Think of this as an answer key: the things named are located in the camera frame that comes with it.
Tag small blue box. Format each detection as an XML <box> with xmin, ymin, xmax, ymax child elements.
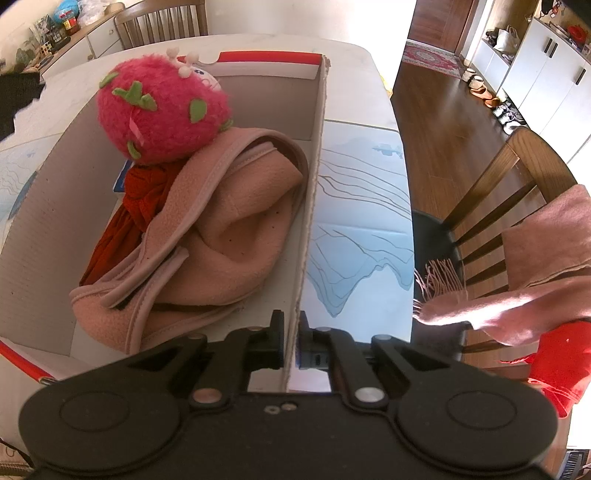
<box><xmin>112</xmin><ymin>161</ymin><xmax>136</xmax><ymax>195</ymax></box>

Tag dark red scarf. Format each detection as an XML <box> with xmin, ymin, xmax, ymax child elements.
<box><xmin>79</xmin><ymin>161</ymin><xmax>179</xmax><ymax>288</ymax></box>

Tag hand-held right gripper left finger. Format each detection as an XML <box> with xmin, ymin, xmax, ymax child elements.
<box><xmin>124</xmin><ymin>309</ymin><xmax>285</xmax><ymax>411</ymax></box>

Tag dark cloth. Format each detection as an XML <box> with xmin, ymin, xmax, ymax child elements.
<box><xmin>0</xmin><ymin>69</ymin><xmax>48</xmax><ymax>142</ymax></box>

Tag wooden sideboard cabinet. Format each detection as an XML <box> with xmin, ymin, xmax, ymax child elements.
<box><xmin>37</xmin><ymin>2</ymin><xmax>129</xmax><ymax>78</ymax></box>

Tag orange slippers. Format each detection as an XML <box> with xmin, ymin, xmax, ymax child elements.
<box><xmin>470</xmin><ymin>85</ymin><xmax>502</xmax><ymax>108</ymax></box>

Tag bright red cloth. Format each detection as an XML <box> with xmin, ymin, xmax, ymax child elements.
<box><xmin>498</xmin><ymin>318</ymin><xmax>591</xmax><ymax>419</ymax></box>

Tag white tote bag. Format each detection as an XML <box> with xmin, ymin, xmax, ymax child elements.
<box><xmin>493</xmin><ymin>26</ymin><xmax>521</xmax><ymax>56</ymax></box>

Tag pink fringed scarf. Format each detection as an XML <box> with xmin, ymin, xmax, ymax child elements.
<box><xmin>412</xmin><ymin>183</ymin><xmax>591</xmax><ymax>349</ymax></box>

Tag wooden dining chair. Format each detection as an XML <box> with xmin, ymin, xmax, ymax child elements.
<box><xmin>113</xmin><ymin>0</ymin><xmax>209</xmax><ymax>50</ymax></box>
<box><xmin>440</xmin><ymin>126</ymin><xmax>591</xmax><ymax>371</ymax></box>

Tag pink fluffy plush toy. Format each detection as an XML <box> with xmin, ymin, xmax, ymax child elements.
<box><xmin>95</xmin><ymin>45</ymin><xmax>234</xmax><ymax>163</ymax></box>

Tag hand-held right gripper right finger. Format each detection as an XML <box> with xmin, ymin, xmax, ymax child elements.
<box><xmin>298</xmin><ymin>310</ymin><xmax>452</xmax><ymax>411</ymax></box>

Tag pile of sneakers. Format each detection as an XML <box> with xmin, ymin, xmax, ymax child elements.
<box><xmin>491</xmin><ymin>99</ymin><xmax>530</xmax><ymax>136</ymax></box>

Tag pink fleece hat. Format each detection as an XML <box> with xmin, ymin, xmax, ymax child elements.
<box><xmin>69</xmin><ymin>126</ymin><xmax>310</xmax><ymax>356</ymax></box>

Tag brown wooden door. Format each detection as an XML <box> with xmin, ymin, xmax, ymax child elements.
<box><xmin>408</xmin><ymin>0</ymin><xmax>482</xmax><ymax>57</ymax></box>

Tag red patterned doormat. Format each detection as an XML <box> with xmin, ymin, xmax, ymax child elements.
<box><xmin>401</xmin><ymin>40</ymin><xmax>465</xmax><ymax>79</ymax></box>

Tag blue globe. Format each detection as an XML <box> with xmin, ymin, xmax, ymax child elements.
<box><xmin>54</xmin><ymin>0</ymin><xmax>81</xmax><ymax>24</ymax></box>

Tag red cardboard box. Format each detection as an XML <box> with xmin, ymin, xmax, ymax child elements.
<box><xmin>0</xmin><ymin>51</ymin><xmax>332</xmax><ymax>385</ymax></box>

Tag clear plastic bags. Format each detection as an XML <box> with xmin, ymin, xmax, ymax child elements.
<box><xmin>78</xmin><ymin>0</ymin><xmax>112</xmax><ymax>25</ymax></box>

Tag clear plastic container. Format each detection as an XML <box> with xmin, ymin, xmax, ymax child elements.
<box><xmin>14</xmin><ymin>27</ymin><xmax>62</xmax><ymax>71</ymax></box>

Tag white wall cabinet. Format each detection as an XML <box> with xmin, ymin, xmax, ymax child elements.
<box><xmin>466</xmin><ymin>0</ymin><xmax>591</xmax><ymax>163</ymax></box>

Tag printed table mat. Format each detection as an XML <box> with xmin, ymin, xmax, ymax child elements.
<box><xmin>0</xmin><ymin>117</ymin><xmax>415</xmax><ymax>320</ymax></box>

